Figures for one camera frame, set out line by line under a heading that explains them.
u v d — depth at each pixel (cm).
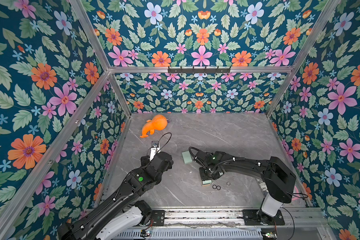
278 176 49
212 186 84
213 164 60
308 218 75
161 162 53
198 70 92
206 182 80
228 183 85
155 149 63
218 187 84
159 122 106
